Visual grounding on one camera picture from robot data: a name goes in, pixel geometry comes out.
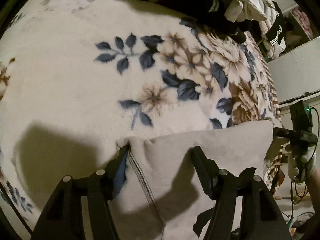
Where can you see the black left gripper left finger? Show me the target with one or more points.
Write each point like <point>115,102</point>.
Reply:
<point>62,218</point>

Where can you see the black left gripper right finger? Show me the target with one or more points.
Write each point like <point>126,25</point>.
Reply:
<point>244,208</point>

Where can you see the beige small garment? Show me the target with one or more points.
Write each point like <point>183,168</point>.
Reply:
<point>162,196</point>

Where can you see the white gloved right hand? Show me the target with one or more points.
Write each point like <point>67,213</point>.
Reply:
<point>301,162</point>

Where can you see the white cabinet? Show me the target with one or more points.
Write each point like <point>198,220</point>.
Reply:
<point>296,73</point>

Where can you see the striped white black garment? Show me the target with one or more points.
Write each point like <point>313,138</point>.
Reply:
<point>272,29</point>

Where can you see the white folded garment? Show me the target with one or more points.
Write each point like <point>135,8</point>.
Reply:
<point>240,10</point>

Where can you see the floral fleece blanket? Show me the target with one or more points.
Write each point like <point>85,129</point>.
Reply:
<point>78,75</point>

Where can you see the black white knit garment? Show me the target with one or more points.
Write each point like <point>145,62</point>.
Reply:
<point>197,2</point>

